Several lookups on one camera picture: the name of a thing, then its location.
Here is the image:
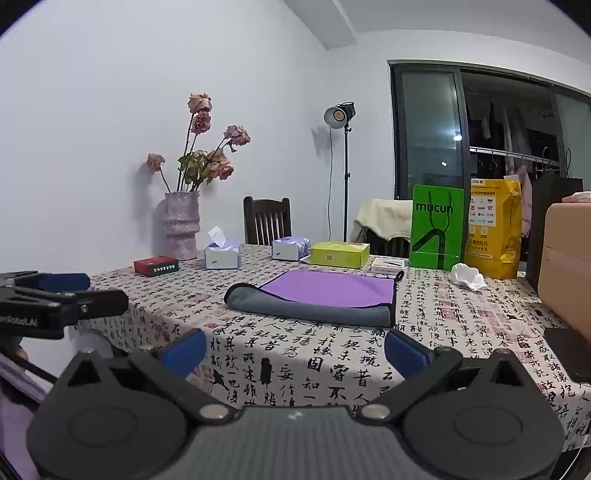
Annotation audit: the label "white tissue box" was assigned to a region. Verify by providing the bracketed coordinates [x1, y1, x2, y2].
[204, 226, 242, 270]

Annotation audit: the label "calligraphy print tablecloth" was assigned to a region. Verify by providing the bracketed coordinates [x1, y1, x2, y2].
[74, 244, 591, 459]

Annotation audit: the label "white flat box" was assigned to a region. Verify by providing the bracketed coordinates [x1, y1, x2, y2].
[370, 256, 406, 273]

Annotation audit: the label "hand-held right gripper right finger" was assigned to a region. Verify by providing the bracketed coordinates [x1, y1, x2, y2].
[353, 329, 537, 424]

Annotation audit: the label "purple and grey towel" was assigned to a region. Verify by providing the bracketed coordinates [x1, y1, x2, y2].
[225, 269, 406, 328]

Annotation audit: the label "green paper bag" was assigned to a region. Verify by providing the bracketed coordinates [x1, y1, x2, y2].
[409, 184, 465, 271]

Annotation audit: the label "dried pink roses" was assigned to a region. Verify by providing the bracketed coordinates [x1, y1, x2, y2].
[147, 92, 252, 193]

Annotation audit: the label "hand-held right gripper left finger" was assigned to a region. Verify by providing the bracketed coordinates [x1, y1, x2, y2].
[56, 329, 242, 424]

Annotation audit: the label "crumpled white tissue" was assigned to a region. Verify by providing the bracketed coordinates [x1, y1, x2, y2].
[450, 261, 487, 293]

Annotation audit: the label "yellow-green box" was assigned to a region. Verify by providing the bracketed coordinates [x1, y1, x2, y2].
[308, 241, 371, 269]

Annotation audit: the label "yellow plastic bag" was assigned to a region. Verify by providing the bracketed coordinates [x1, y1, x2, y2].
[464, 178, 524, 280]

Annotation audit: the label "hanging clothes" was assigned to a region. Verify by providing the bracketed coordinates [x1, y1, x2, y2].
[465, 98, 557, 185]

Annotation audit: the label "cream cloth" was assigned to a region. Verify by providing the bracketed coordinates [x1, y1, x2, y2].
[354, 199, 414, 242]

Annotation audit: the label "purple cloth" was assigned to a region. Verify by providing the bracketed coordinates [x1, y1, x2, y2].
[0, 353, 51, 480]

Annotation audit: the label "red flat box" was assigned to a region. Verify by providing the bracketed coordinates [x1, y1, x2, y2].
[133, 256, 180, 278]

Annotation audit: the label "studio light on stand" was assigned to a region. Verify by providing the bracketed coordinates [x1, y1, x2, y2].
[322, 101, 356, 243]

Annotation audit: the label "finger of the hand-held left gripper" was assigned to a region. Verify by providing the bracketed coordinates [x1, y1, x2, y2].
[9, 287, 129, 326]
[0, 272, 91, 294]

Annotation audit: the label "dark wooden chair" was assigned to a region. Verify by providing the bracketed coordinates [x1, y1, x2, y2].
[243, 196, 293, 247]

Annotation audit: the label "black flat object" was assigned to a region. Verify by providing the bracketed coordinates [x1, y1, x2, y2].
[542, 325, 591, 385]

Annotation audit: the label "speckled pink ceramic vase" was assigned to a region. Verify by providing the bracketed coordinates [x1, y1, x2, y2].
[164, 191, 203, 262]

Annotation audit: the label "purple tissue pack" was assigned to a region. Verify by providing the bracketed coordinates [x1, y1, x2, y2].
[271, 236, 311, 262]

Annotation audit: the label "beige box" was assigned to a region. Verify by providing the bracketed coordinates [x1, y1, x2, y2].
[537, 200, 591, 334]

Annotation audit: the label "chair under cream cloth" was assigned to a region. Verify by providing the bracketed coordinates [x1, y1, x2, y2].
[364, 231, 412, 258]

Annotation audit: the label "sliding glass door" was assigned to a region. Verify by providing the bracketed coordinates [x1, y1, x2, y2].
[389, 59, 591, 205]

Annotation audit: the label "pink garment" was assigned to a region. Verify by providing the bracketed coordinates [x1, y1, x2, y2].
[514, 164, 535, 239]

